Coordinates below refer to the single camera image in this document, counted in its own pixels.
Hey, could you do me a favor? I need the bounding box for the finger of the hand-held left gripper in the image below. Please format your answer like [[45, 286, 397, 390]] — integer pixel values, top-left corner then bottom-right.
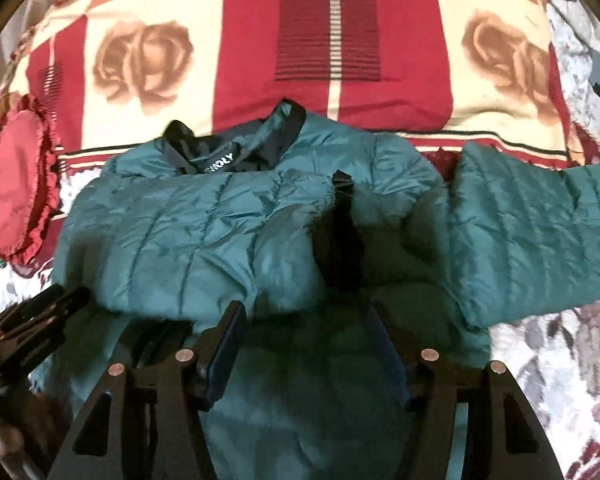
[[24, 284, 92, 333]]

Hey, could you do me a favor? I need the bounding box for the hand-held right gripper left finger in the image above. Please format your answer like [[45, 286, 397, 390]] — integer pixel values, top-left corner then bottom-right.
[[47, 301, 247, 480]]

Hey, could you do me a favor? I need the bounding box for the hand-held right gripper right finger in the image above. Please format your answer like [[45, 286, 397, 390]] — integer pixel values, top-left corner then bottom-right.
[[366, 302, 564, 480]]

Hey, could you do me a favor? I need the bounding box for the teal quilted puffer jacket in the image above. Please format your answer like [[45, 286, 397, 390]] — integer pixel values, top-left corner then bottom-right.
[[30, 100, 600, 480]]

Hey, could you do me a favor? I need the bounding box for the red ruffled pillow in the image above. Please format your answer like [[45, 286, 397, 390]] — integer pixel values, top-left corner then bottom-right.
[[0, 94, 63, 267]]

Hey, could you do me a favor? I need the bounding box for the red cream rose checkered blanket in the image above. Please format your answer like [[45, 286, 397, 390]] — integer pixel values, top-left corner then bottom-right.
[[0, 0, 573, 171]]

